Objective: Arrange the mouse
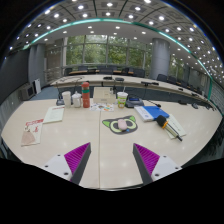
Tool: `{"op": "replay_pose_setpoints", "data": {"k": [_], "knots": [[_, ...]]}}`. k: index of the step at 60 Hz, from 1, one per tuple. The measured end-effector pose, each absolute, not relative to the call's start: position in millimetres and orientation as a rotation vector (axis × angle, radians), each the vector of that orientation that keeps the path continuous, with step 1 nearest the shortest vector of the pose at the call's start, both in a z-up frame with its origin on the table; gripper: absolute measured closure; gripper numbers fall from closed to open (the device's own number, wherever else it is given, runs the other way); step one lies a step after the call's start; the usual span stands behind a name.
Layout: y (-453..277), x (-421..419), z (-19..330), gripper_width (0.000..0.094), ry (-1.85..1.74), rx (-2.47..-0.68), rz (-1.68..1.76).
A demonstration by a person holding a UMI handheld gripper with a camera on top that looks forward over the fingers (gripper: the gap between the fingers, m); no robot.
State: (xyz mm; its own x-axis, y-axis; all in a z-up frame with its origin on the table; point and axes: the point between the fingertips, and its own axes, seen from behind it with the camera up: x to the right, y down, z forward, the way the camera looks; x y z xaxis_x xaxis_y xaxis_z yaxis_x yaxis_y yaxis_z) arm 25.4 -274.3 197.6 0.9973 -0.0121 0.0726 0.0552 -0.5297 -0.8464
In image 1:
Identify white printed document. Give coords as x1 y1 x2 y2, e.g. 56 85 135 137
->
42 105 66 125

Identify black conference microphone console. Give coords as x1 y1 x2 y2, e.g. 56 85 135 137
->
125 96 162 109

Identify white paper cup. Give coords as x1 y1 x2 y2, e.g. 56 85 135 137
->
61 90 72 109

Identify red bottle with green band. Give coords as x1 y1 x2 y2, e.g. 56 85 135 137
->
81 81 91 109

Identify printed paper drink cup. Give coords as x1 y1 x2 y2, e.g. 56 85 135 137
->
116 87 129 109

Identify cat-shaped grey green mouse pad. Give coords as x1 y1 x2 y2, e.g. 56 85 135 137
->
101 115 139 135

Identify ceiling lights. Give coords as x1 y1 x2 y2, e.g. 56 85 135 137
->
8 0 223 81

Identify black gooseneck desk microphone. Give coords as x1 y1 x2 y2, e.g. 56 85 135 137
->
54 79 66 107

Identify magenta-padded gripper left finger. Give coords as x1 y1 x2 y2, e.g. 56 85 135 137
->
43 142 93 186

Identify dark office chairs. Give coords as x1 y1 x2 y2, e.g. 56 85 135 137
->
64 64 214 111

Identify blue and white book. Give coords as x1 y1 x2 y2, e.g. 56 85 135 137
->
133 105 170 123

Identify cream cardboard box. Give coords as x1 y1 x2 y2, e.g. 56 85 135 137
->
92 86 117 105

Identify colourful sticker sheet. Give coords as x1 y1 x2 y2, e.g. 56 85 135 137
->
89 102 115 113

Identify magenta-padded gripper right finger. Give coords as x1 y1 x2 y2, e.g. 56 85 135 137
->
132 143 183 186

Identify red fan print booklet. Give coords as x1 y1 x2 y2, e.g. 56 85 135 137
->
20 118 44 148

